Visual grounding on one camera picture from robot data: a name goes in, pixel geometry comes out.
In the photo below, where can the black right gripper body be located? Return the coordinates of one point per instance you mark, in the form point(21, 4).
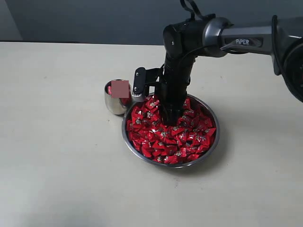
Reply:
point(173, 82)

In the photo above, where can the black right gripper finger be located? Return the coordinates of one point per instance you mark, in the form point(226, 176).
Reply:
point(165, 115)
point(174, 115)

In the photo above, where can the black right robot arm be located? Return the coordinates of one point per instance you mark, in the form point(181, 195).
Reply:
point(282, 39)

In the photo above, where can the pile of red candies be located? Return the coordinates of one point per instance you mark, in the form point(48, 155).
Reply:
point(170, 142)

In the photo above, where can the steel bowl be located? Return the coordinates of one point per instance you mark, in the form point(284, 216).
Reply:
point(170, 137)

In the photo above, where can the stainless steel cup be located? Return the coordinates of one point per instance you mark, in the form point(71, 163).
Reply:
point(117, 95)

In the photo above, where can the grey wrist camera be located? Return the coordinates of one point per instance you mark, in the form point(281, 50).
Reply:
point(143, 80)

